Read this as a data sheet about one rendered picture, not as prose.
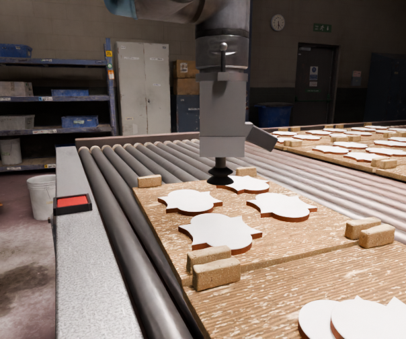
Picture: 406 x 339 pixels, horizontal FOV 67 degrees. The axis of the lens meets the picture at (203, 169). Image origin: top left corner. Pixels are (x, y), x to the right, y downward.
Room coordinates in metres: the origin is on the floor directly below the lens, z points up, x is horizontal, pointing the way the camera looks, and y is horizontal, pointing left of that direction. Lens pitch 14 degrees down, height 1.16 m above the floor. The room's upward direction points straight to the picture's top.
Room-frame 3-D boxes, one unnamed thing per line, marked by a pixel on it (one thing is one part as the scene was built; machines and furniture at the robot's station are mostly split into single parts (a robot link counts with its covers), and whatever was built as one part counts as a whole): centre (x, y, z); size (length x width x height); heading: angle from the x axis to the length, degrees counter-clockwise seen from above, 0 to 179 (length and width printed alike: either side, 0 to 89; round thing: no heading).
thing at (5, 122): (4.50, 2.71, 0.74); 0.44 x 0.36 x 0.20; 96
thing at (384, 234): (0.43, -0.27, 0.95); 0.06 x 0.02 x 0.03; 112
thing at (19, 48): (4.53, 2.69, 1.68); 0.56 x 0.38 x 0.20; 107
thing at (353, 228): (0.46, -0.26, 0.95); 0.06 x 0.02 x 0.03; 111
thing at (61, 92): (4.74, 1.98, 1.14); 0.50 x 0.38 x 0.11; 118
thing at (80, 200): (0.64, 0.29, 0.92); 0.06 x 0.06 x 0.01; 25
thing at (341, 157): (1.18, -0.60, 0.94); 0.41 x 0.35 x 0.04; 24
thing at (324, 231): (0.59, -0.06, 0.93); 0.41 x 0.35 x 0.02; 21
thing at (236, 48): (0.46, -0.03, 1.21); 0.08 x 0.08 x 0.05
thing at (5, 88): (4.56, 2.67, 1.20); 0.36 x 0.28 x 0.22; 97
